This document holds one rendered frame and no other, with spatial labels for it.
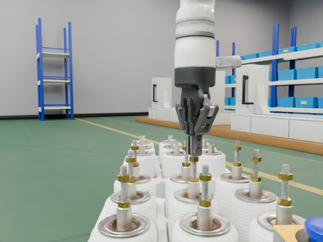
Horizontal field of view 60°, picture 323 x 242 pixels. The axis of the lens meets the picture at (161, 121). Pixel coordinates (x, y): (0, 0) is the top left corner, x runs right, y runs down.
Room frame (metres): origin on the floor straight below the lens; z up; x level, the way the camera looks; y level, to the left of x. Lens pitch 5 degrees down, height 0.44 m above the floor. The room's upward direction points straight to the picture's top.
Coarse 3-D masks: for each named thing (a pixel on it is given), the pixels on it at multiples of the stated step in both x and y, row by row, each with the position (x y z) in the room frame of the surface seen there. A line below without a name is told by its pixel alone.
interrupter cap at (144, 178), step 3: (141, 174) 0.66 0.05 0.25; (144, 174) 0.66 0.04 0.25; (141, 177) 0.64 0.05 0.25; (144, 177) 0.64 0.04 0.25; (147, 177) 0.64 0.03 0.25; (150, 177) 0.63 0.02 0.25; (138, 180) 0.62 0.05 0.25; (141, 180) 0.62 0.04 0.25; (144, 180) 0.61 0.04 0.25; (147, 180) 0.61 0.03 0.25; (150, 180) 0.62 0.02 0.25; (138, 183) 0.60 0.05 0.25; (141, 183) 0.60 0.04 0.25
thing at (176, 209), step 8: (168, 200) 0.52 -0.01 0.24; (176, 200) 0.50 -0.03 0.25; (216, 200) 0.50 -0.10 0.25; (168, 208) 0.52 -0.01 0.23; (176, 208) 0.48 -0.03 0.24; (184, 208) 0.48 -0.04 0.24; (192, 208) 0.47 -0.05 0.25; (216, 208) 0.49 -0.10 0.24; (168, 216) 0.51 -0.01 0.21; (176, 216) 0.49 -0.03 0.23; (168, 224) 0.52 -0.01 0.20; (168, 232) 0.52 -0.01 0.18; (168, 240) 0.51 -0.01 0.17
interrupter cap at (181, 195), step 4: (176, 192) 0.53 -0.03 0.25; (180, 192) 0.53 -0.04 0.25; (184, 192) 0.54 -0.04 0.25; (200, 192) 0.54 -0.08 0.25; (176, 196) 0.51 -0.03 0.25; (180, 196) 0.51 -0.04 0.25; (184, 196) 0.52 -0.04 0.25; (200, 196) 0.52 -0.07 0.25; (208, 196) 0.51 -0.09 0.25; (212, 196) 0.51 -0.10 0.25; (180, 200) 0.49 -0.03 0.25; (184, 200) 0.49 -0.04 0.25; (188, 200) 0.49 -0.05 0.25; (192, 200) 0.49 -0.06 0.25; (196, 200) 0.49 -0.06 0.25
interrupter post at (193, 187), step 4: (188, 184) 0.51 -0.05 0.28; (192, 184) 0.51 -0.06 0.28; (196, 184) 0.51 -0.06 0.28; (188, 188) 0.51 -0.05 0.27; (192, 188) 0.51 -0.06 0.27; (196, 188) 0.51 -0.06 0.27; (188, 192) 0.51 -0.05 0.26; (192, 192) 0.51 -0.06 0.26; (196, 192) 0.51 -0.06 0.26; (188, 196) 0.51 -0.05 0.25; (192, 196) 0.51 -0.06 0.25; (196, 196) 0.51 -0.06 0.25
